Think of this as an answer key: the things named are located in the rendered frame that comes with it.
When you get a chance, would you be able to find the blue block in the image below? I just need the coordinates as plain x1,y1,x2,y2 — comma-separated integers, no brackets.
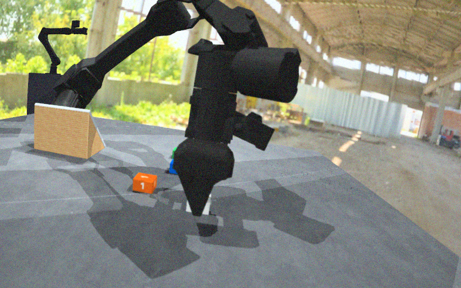
169,159,177,174

